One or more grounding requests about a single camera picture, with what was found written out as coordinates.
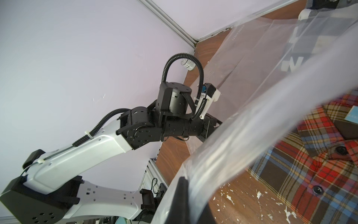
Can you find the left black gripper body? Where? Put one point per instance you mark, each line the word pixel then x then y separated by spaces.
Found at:
pixel 175 110

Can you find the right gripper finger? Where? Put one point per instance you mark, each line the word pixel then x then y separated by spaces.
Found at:
pixel 179 211

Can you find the clear plastic vacuum bag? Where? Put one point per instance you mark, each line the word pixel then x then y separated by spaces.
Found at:
pixel 259 103

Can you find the multicolour plaid shirt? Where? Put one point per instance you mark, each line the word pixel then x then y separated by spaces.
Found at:
pixel 313 169

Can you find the black white plaid shirt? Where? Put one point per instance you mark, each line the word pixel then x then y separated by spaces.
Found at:
pixel 318 26

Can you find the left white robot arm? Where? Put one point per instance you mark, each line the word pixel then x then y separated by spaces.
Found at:
pixel 51 187

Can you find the small metal can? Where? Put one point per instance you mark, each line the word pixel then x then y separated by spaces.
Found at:
pixel 188 64

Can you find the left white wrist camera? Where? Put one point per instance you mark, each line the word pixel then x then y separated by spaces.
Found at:
pixel 208 95

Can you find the aluminium mounting rail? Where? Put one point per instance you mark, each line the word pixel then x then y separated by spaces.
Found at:
pixel 152 178

